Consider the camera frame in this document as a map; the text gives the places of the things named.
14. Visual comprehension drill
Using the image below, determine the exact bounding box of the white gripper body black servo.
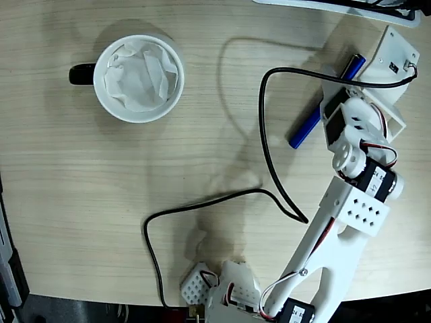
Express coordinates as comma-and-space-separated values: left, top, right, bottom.
319, 86, 364, 151

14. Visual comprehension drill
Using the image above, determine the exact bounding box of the blue pen with silver clip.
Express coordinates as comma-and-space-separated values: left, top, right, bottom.
288, 53, 367, 151

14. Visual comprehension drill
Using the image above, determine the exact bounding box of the crumpled white paper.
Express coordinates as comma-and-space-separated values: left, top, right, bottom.
103, 38, 178, 113

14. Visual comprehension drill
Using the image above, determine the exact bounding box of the white camera mount with camera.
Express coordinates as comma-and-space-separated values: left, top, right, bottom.
355, 25, 422, 142

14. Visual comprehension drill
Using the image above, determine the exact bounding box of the black cable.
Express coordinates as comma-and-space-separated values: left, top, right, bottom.
143, 65, 418, 309

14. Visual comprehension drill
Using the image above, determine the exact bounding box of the white mug with black handle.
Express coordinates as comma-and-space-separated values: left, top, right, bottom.
69, 34, 185, 124

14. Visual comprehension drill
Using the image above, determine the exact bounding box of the grey metal frame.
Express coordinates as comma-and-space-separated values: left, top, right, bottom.
0, 201, 23, 309

